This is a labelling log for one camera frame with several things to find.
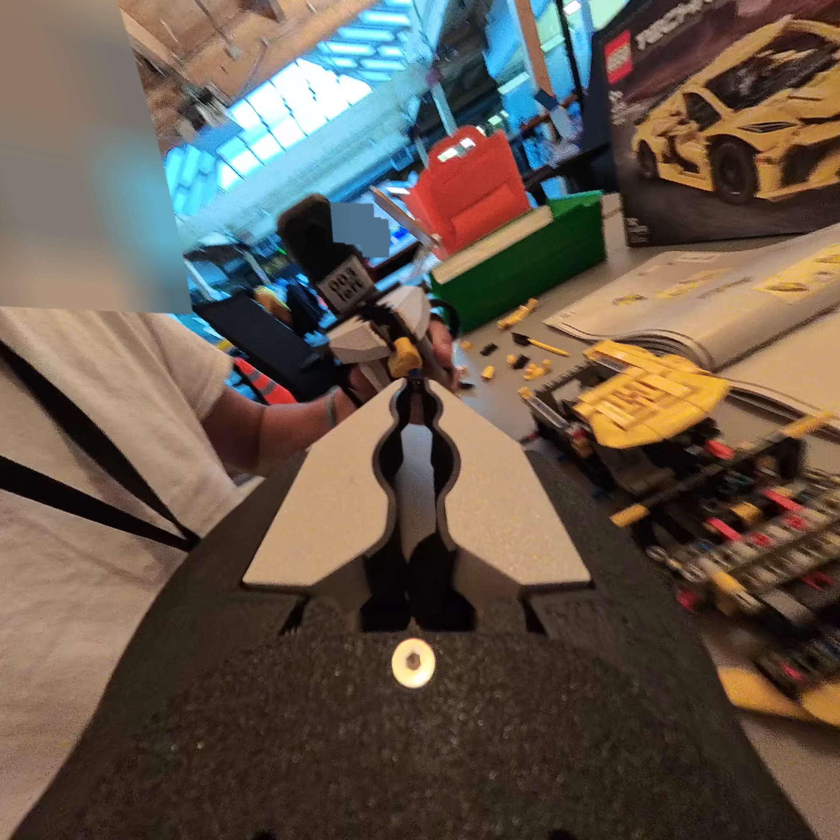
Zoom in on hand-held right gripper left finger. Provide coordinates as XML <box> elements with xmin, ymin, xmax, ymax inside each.
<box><xmin>243</xmin><ymin>379</ymin><xmax>404</xmax><ymax>611</ymax></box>

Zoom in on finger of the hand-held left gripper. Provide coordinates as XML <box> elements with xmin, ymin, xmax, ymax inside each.
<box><xmin>328</xmin><ymin>315</ymin><xmax>396</xmax><ymax>368</ymax></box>
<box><xmin>384</xmin><ymin>287</ymin><xmax>434</xmax><ymax>349</ymax></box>

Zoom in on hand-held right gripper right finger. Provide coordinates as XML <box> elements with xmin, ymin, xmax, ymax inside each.
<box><xmin>428</xmin><ymin>381</ymin><xmax>592</xmax><ymax>608</ymax></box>

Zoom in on instruction booklet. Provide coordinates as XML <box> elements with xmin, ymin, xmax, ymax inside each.
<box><xmin>545</xmin><ymin>223</ymin><xmax>840</xmax><ymax>434</ymax></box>

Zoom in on person's left forearm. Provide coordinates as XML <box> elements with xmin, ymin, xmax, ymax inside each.
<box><xmin>203</xmin><ymin>384</ymin><xmax>349</xmax><ymax>476</ymax></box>

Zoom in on grey desk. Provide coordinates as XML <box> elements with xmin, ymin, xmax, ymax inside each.
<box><xmin>453</xmin><ymin>190</ymin><xmax>840</xmax><ymax>840</ymax></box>

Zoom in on person's left hand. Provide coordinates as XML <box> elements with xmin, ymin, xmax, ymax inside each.
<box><xmin>348</xmin><ymin>322</ymin><xmax>462</xmax><ymax>403</ymax></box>

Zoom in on black office chair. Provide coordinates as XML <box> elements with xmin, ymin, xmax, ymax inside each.
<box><xmin>197</xmin><ymin>292</ymin><xmax>342</xmax><ymax>401</ymax></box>

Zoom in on orange traffic cone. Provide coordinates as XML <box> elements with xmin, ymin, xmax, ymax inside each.
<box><xmin>233</xmin><ymin>357</ymin><xmax>293</xmax><ymax>404</ymax></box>

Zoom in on scattered yellow black pieces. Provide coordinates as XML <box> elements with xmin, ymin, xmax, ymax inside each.
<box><xmin>459</xmin><ymin>341</ymin><xmax>552</xmax><ymax>395</ymax></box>

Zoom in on green plastic bin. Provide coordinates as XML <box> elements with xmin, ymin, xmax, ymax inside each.
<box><xmin>430</xmin><ymin>190</ymin><xmax>606</xmax><ymax>332</ymax></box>

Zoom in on skylight window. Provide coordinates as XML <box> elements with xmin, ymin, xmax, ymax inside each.
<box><xmin>164</xmin><ymin>0</ymin><xmax>421</xmax><ymax>217</ymax></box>

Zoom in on thin yellow bar piece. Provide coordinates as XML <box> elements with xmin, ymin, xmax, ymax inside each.
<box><xmin>512</xmin><ymin>333</ymin><xmax>571</xmax><ymax>358</ymax></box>

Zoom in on red plastic case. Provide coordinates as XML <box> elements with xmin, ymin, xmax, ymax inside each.
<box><xmin>407</xmin><ymin>128</ymin><xmax>532</xmax><ymax>260</ymax></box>

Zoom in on yellow toy car model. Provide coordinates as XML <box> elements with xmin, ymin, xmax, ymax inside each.
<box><xmin>518</xmin><ymin>341</ymin><xmax>840</xmax><ymax>726</ymax></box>

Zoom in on black toy set box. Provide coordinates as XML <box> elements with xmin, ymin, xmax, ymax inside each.
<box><xmin>591</xmin><ymin>0</ymin><xmax>840</xmax><ymax>247</ymax></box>

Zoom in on black strap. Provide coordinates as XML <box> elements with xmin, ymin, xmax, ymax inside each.
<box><xmin>0</xmin><ymin>341</ymin><xmax>198</xmax><ymax>546</ymax></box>
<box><xmin>0</xmin><ymin>456</ymin><xmax>198</xmax><ymax>552</ymax></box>

